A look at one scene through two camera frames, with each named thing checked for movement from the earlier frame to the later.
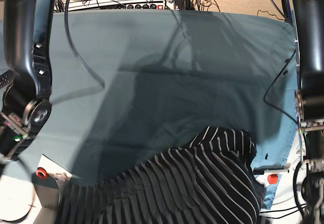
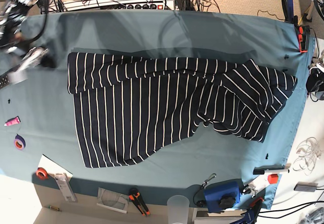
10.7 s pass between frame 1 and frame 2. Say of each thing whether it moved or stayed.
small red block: stayed
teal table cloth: stayed
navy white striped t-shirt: moved
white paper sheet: stayed
